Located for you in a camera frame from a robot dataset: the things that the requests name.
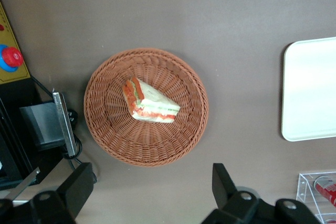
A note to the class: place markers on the triangular sandwich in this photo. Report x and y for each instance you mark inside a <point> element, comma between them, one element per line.
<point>152,103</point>

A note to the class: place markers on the silver metal bar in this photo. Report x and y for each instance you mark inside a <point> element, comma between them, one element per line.
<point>23,183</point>

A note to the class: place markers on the grey metal block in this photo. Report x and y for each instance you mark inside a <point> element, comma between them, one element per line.
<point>42,124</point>

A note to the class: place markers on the clear acrylic bottle rack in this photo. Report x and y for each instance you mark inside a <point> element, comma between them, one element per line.
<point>304,190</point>

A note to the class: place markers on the silver metal plate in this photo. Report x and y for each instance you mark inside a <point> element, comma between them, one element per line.
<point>65,124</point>

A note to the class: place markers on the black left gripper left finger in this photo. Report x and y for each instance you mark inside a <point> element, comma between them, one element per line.
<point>76,190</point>

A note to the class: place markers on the cream plastic tray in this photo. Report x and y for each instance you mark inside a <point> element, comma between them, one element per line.
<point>309,90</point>

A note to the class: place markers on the red emergency stop button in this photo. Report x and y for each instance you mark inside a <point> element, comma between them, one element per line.
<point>11,57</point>

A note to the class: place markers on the yellow control panel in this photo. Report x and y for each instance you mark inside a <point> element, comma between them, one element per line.
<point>8,37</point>

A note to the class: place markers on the red rocker switch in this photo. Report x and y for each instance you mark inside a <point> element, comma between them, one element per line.
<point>1,27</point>

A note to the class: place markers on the black machine housing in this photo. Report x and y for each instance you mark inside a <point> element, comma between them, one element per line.
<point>13,129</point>

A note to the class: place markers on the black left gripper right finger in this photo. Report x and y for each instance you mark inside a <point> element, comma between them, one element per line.
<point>223,190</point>

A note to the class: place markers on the round brown wicker basket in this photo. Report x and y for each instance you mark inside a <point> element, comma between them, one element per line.
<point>110,129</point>

